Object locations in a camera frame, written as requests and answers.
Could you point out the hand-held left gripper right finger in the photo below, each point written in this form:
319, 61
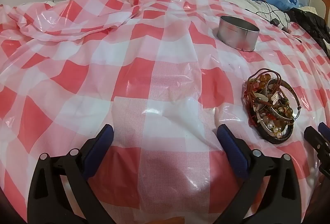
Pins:
232, 151

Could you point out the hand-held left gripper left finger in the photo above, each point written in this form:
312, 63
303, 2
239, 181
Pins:
99, 148

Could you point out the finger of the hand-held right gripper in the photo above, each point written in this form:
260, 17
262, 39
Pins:
317, 140
325, 130

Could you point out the thin silver bangle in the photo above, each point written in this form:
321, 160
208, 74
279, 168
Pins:
297, 100

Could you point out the round metal tin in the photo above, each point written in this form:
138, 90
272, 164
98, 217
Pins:
236, 34

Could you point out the red white checked plastic tablecloth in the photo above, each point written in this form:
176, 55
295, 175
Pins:
129, 72

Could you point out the black jacket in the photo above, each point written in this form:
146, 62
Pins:
312, 23

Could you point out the orange tree wall sticker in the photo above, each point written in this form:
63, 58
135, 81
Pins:
325, 11

